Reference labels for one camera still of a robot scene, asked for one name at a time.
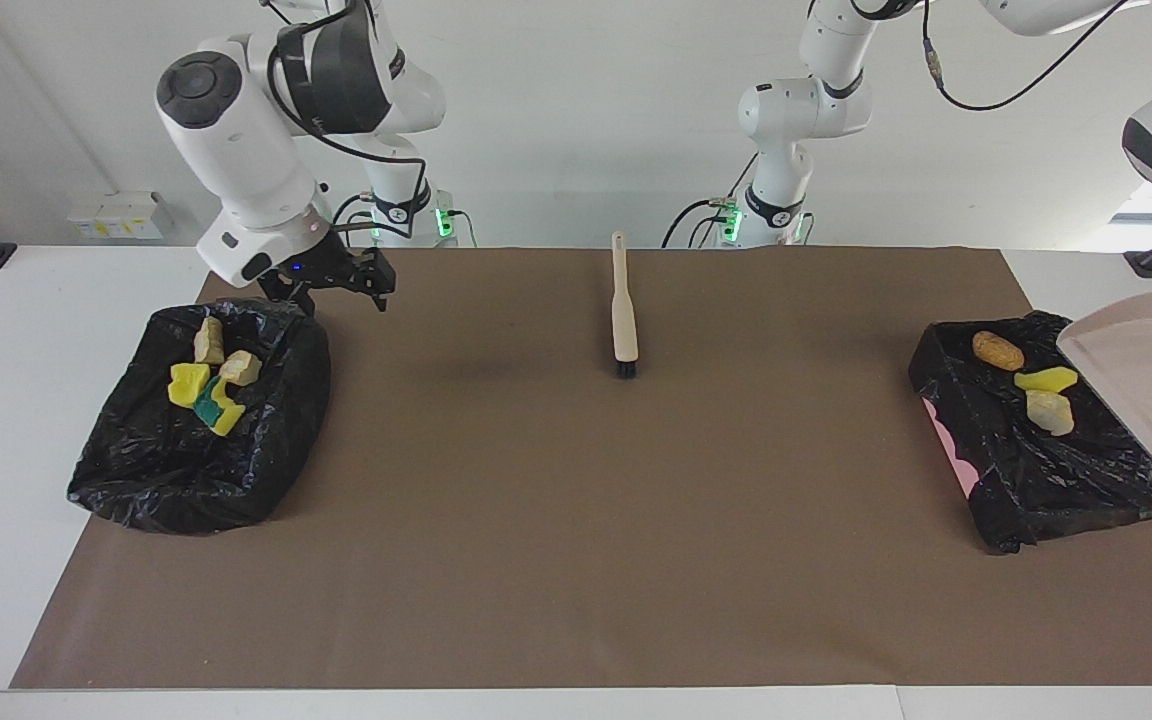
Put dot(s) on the yellow green-backed sponge piece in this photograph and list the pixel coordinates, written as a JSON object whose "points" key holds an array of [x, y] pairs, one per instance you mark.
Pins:
{"points": [[226, 418]]}

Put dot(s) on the large pale sponge chunk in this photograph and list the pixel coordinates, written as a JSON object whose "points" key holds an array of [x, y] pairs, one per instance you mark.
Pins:
{"points": [[208, 340]]}

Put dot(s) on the pink plastic bin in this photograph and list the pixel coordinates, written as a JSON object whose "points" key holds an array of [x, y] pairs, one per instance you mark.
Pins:
{"points": [[951, 450]]}

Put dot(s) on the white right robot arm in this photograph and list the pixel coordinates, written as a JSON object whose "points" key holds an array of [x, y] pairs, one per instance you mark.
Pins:
{"points": [[236, 150]]}

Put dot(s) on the pale ridged sponge piece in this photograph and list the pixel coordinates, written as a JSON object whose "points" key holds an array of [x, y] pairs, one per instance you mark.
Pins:
{"points": [[1049, 412]]}

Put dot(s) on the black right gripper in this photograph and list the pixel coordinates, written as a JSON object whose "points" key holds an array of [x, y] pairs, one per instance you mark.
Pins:
{"points": [[316, 272]]}

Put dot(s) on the black plastic trash bag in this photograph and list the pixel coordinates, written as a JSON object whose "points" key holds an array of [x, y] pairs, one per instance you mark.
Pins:
{"points": [[1046, 490], [196, 470]]}

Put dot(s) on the brown oval sponge lump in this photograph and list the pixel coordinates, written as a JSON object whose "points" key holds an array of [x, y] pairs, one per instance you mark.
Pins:
{"points": [[998, 350]]}

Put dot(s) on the orange white striped sponge piece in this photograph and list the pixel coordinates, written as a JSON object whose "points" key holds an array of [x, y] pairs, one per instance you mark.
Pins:
{"points": [[241, 367]]}

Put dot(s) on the beige hand brush black bristles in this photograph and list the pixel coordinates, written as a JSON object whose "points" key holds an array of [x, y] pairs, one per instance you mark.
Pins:
{"points": [[624, 310]]}

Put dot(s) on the brown paper table mat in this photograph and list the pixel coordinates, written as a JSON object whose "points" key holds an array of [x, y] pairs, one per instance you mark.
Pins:
{"points": [[576, 600]]}

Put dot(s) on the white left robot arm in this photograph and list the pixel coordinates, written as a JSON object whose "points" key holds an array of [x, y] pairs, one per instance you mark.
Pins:
{"points": [[796, 110]]}

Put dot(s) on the white wall socket box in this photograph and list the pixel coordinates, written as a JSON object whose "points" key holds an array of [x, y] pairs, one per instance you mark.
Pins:
{"points": [[126, 215]]}

